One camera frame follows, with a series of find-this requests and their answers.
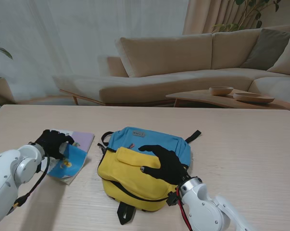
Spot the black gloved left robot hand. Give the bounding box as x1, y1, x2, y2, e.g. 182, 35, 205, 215
33, 129, 75, 161

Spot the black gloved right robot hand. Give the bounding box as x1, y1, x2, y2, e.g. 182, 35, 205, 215
138, 144, 189, 186

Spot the blue cover book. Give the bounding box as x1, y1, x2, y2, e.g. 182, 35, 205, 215
40, 141, 88, 185

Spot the blue and yellow school bag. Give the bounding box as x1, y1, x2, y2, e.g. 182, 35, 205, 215
97, 127, 202, 226

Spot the purple cover book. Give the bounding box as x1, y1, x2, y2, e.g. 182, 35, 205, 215
50, 128, 95, 154

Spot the beige plant pot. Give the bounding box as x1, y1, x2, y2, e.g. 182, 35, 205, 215
0, 77, 15, 104

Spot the wooden coffee table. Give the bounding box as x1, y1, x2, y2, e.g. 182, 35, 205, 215
165, 88, 290, 114

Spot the small deep wooden bowl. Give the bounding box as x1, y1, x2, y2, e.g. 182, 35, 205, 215
209, 86, 234, 96

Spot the green plant with long leaves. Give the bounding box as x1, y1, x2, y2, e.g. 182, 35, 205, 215
0, 14, 13, 60

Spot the wide shallow wooden bowl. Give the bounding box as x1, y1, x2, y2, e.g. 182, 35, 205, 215
233, 92, 276, 104

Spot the white sheer curtain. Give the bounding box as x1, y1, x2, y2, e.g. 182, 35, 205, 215
0, 0, 190, 104

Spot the beige corner sofa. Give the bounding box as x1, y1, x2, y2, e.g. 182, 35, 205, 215
52, 25, 290, 106

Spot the tall green leafy plant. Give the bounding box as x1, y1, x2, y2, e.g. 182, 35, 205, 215
212, 0, 282, 33

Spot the grey sofa cushion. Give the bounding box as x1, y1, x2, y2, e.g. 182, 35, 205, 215
240, 28, 290, 70

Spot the beige pleated curtain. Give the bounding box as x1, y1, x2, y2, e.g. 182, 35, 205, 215
182, 0, 290, 36

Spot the beige sofa cushion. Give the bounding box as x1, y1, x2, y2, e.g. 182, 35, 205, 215
267, 34, 290, 77

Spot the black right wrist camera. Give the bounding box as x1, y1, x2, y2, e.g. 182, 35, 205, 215
166, 190, 180, 207

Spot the red black left arm cable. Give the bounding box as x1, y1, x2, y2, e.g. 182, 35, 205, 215
6, 154, 50, 215

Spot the red black arm cable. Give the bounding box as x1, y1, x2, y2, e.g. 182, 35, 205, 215
176, 186, 193, 231
6, 154, 50, 215

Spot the red black right arm cable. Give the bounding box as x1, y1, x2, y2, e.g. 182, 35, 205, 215
176, 186, 193, 231

